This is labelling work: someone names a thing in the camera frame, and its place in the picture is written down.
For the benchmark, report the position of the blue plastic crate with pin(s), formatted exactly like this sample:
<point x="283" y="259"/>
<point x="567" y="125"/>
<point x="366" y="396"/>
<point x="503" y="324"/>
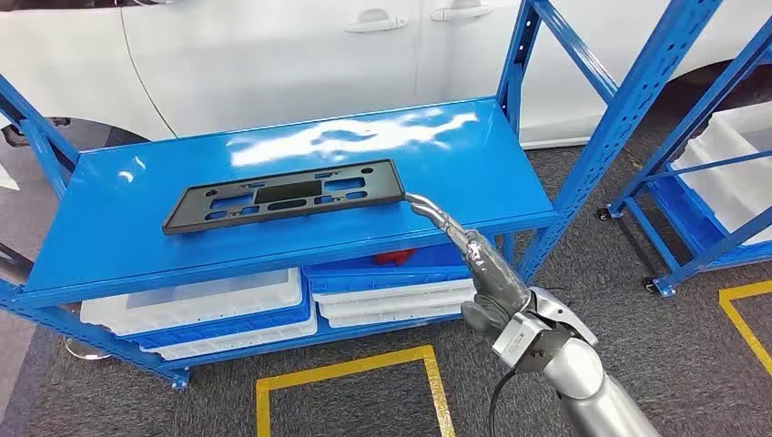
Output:
<point x="681" y="217"/>
<point x="241" y="326"/>
<point x="362" y="274"/>

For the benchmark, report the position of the blue metal shelf rack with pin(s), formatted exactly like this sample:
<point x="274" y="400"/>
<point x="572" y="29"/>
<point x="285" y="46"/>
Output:
<point x="693" y="120"/>
<point x="151" y="241"/>

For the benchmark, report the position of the silver round floor base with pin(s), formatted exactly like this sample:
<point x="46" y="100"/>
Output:
<point x="84" y="351"/>

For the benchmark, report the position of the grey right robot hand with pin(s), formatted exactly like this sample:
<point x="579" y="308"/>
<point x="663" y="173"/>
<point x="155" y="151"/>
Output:
<point x="497" y="283"/>

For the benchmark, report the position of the translucent white plastic crate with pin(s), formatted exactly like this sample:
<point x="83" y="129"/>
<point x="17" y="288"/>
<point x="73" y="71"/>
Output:
<point x="181" y="304"/>

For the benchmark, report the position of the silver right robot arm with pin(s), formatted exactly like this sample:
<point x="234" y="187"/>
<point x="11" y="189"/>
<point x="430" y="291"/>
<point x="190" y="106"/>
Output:
<point x="579" y="380"/>

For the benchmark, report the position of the black plastic panel part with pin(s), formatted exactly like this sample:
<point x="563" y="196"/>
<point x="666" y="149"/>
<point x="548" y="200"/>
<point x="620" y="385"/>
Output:
<point x="374" y="181"/>

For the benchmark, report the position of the white car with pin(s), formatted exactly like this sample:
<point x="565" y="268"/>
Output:
<point x="271" y="60"/>

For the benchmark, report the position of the red plastic part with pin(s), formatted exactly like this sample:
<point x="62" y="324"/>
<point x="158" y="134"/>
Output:
<point x="395" y="257"/>

